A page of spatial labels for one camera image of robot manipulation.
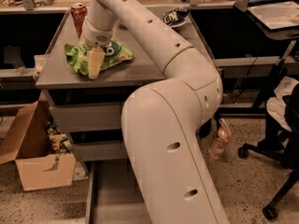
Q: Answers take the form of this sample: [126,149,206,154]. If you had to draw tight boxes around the snack packets in box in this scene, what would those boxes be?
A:
[46,119,71,155]

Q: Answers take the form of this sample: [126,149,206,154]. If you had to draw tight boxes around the pink water bottle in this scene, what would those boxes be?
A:
[208,119,232,160]

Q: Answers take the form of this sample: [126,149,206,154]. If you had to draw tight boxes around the black office chair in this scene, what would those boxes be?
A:
[238,85,299,220]

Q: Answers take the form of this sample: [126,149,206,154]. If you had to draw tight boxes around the grey drawer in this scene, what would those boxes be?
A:
[85,159,151,224]
[71,141,127,161]
[50,103,121,133]

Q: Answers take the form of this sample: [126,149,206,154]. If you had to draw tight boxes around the grey drawer cabinet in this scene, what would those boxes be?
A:
[35,5,221,224]

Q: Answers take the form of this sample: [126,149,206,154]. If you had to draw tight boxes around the green rice chip bag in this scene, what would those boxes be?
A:
[64,39,133,76]

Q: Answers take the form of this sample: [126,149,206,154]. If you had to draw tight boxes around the grey middle drawer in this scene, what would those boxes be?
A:
[71,141,127,161]

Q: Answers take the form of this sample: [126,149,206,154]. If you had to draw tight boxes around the cardboard box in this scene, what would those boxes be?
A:
[0,96,76,191]

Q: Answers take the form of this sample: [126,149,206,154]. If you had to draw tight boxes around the red coca-cola can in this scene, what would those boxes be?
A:
[70,3,87,36]

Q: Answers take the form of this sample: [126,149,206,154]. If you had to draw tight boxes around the grey bottom drawer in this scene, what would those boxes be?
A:
[85,159,151,224]

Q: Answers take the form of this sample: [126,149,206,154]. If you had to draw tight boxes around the grey top drawer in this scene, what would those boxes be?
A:
[50,103,121,133]

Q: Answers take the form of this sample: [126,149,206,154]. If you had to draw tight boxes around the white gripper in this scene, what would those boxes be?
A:
[82,19,113,79]

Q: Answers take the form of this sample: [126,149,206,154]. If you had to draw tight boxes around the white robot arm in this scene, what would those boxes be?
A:
[83,0,230,224]

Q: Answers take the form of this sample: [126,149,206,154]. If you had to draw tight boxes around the black side desk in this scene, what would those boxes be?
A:
[234,0,299,110]

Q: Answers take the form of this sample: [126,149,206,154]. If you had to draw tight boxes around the white cloth on chair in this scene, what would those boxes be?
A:
[266,77,299,132]

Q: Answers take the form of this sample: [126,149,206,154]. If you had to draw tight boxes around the laptop computer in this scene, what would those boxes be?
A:
[248,0,299,30]

